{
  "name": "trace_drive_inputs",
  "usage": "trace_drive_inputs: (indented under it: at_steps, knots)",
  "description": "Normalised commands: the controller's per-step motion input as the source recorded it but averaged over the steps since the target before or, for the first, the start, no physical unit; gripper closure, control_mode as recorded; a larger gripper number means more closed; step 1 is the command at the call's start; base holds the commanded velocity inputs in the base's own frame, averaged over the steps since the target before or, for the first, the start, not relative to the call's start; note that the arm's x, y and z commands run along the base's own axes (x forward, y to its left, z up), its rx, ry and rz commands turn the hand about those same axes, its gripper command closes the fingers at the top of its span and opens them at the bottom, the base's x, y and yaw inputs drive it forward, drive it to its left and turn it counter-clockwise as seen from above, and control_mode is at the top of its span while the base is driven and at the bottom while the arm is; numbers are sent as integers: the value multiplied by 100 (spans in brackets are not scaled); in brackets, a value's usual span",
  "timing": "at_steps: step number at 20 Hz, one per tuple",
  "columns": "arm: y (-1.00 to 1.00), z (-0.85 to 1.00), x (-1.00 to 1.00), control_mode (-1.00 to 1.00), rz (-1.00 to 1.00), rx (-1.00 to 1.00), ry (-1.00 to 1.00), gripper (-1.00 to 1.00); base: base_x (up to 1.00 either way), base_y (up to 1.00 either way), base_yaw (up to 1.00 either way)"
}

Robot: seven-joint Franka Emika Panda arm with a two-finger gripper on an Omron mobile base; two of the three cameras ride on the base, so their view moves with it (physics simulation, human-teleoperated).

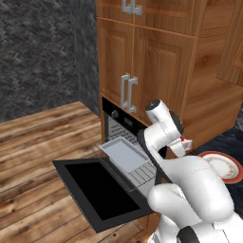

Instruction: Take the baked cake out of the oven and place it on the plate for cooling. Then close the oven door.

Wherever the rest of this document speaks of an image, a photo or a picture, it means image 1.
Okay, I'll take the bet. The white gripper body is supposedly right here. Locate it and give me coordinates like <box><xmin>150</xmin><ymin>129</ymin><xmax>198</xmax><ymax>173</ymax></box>
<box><xmin>170</xmin><ymin>140</ymin><xmax>188</xmax><ymax>159</ymax></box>

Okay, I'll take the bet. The pink cake with red topping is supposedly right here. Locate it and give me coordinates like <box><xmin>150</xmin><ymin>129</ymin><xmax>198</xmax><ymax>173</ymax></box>
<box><xmin>180</xmin><ymin>136</ymin><xmax>194</xmax><ymax>150</ymax></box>

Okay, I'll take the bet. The metal oven rack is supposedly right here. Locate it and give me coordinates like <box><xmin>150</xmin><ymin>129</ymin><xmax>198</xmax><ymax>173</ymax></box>
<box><xmin>125</xmin><ymin>160</ymin><xmax>159</xmax><ymax>192</ymax></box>

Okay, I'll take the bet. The white plate with red rim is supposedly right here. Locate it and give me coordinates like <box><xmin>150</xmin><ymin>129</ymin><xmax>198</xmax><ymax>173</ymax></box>
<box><xmin>197</xmin><ymin>150</ymin><xmax>243</xmax><ymax>185</ymax></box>

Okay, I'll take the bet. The black built-in oven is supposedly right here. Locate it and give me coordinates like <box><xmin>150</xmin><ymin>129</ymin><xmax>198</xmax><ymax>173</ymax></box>
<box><xmin>101</xmin><ymin>96</ymin><xmax>153</xmax><ymax>150</ymax></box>

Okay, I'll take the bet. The wide wooden cupboard door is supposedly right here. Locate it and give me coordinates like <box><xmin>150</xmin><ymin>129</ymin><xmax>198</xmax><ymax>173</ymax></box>
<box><xmin>132</xmin><ymin>26</ymin><xmax>196</xmax><ymax>126</ymax></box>
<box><xmin>134</xmin><ymin>0</ymin><xmax>207</xmax><ymax>36</ymax></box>

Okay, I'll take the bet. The black oven door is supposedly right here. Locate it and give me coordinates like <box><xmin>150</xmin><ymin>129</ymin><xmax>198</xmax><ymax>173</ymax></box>
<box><xmin>51</xmin><ymin>157</ymin><xmax>157</xmax><ymax>234</ymax></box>

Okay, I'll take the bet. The narrow wooden cupboard door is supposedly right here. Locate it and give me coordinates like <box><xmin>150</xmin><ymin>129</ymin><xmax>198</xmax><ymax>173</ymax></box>
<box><xmin>97</xmin><ymin>17</ymin><xmax>136</xmax><ymax>109</ymax></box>
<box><xmin>95</xmin><ymin>0</ymin><xmax>136</xmax><ymax>24</ymax></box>

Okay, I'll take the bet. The grey baking tray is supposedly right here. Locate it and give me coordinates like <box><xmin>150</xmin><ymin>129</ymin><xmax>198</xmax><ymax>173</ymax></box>
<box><xmin>99</xmin><ymin>136</ymin><xmax>153</xmax><ymax>175</ymax></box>

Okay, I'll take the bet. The tall wooden cabinet frame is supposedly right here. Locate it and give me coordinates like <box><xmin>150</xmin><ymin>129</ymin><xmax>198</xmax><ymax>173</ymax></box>
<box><xmin>182</xmin><ymin>0</ymin><xmax>243</xmax><ymax>150</ymax></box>

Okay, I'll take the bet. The silver cupboard handle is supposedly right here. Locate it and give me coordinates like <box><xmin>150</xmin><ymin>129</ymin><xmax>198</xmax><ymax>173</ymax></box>
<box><xmin>120</xmin><ymin>72</ymin><xmax>131</xmax><ymax>110</ymax></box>
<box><xmin>125</xmin><ymin>76</ymin><xmax>140</xmax><ymax>115</ymax></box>
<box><xmin>130</xmin><ymin>0</ymin><xmax>143</xmax><ymax>16</ymax></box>
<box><xmin>121</xmin><ymin>0</ymin><xmax>133</xmax><ymax>14</ymax></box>

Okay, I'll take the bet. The wooden wall cupboard door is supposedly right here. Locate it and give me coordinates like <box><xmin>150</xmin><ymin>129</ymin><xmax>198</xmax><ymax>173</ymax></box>
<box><xmin>215</xmin><ymin>0</ymin><xmax>243</xmax><ymax>87</ymax></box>

